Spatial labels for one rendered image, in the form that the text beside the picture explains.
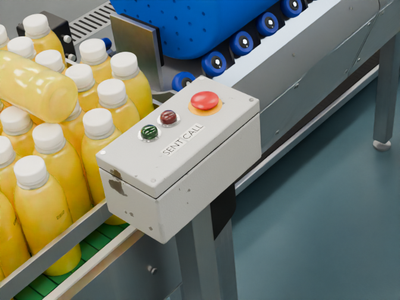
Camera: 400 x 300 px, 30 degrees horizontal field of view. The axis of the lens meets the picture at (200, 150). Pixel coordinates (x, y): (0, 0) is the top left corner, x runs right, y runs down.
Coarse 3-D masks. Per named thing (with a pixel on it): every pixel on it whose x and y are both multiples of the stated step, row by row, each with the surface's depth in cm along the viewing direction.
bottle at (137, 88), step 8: (112, 72) 111; (136, 72) 110; (128, 80) 110; (136, 80) 110; (144, 80) 111; (128, 88) 110; (136, 88) 110; (144, 88) 111; (128, 96) 110; (136, 96) 110; (144, 96) 111; (136, 104) 111; (144, 104) 112; (152, 104) 115; (144, 112) 113
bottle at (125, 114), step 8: (104, 104) 105; (112, 104) 104; (120, 104) 104; (128, 104) 105; (112, 112) 104; (120, 112) 105; (128, 112) 105; (136, 112) 107; (112, 120) 105; (120, 120) 105; (128, 120) 105; (136, 120) 107; (120, 128) 105; (128, 128) 106
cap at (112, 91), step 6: (102, 84) 105; (108, 84) 105; (114, 84) 105; (120, 84) 104; (102, 90) 104; (108, 90) 104; (114, 90) 103; (120, 90) 103; (102, 96) 103; (108, 96) 103; (114, 96) 103; (120, 96) 104; (102, 102) 104; (108, 102) 104; (114, 102) 104
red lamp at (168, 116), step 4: (164, 112) 93; (168, 112) 93; (172, 112) 93; (160, 116) 93; (164, 116) 93; (168, 116) 93; (172, 116) 93; (176, 116) 93; (160, 120) 93; (164, 120) 93; (168, 120) 93; (172, 120) 93
